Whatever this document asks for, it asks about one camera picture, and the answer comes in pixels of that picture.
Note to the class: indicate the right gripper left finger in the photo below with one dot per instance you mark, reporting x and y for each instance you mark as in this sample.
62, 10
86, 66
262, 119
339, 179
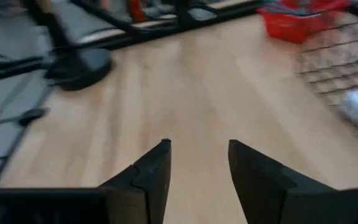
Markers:
148, 186

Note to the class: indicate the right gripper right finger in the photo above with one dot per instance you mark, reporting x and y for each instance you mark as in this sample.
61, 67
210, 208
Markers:
266, 193

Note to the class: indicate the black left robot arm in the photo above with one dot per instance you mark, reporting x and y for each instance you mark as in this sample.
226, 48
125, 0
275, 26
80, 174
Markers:
79, 68

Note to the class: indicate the red plastic basket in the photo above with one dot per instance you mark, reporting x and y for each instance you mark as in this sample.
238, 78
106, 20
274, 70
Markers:
287, 28

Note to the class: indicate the black aluminium table frame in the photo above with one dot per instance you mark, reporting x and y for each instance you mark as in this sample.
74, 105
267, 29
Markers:
154, 29

